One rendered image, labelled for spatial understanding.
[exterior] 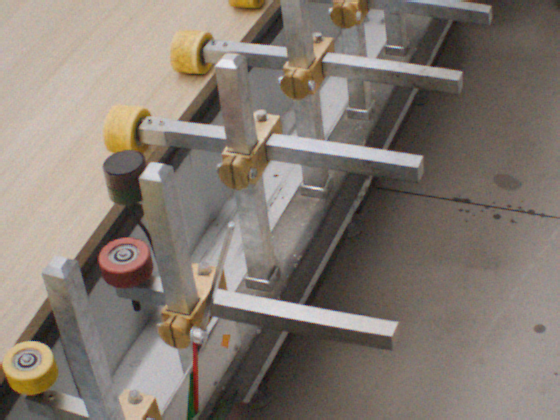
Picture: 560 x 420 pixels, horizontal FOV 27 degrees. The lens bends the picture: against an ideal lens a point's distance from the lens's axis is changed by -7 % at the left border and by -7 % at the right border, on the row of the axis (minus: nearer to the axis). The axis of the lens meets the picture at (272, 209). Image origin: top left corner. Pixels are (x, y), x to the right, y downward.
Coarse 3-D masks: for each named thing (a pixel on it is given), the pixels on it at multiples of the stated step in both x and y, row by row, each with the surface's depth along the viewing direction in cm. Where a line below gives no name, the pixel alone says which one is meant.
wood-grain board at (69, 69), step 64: (0, 0) 258; (64, 0) 252; (128, 0) 247; (192, 0) 243; (0, 64) 234; (64, 64) 229; (128, 64) 226; (0, 128) 214; (64, 128) 211; (0, 192) 198; (64, 192) 196; (0, 256) 185; (64, 256) 183; (0, 320) 173
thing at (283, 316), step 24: (144, 288) 182; (216, 312) 179; (240, 312) 177; (264, 312) 175; (288, 312) 174; (312, 312) 174; (336, 312) 173; (312, 336) 174; (336, 336) 172; (360, 336) 170; (384, 336) 169
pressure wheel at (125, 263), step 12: (120, 240) 184; (132, 240) 183; (108, 252) 182; (120, 252) 181; (132, 252) 182; (144, 252) 181; (108, 264) 180; (120, 264) 179; (132, 264) 179; (144, 264) 179; (108, 276) 180; (120, 276) 179; (132, 276) 179; (144, 276) 180; (120, 288) 180; (132, 300) 186
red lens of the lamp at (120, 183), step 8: (144, 160) 163; (104, 168) 163; (144, 168) 163; (104, 176) 164; (112, 176) 161; (120, 176) 161; (128, 176) 161; (136, 176) 162; (112, 184) 162; (120, 184) 162; (128, 184) 162; (136, 184) 163
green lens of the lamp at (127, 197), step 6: (138, 186) 163; (108, 192) 164; (114, 192) 163; (120, 192) 163; (126, 192) 163; (132, 192) 163; (138, 192) 163; (114, 198) 164; (120, 198) 163; (126, 198) 163; (132, 198) 164; (138, 198) 164; (126, 204) 164
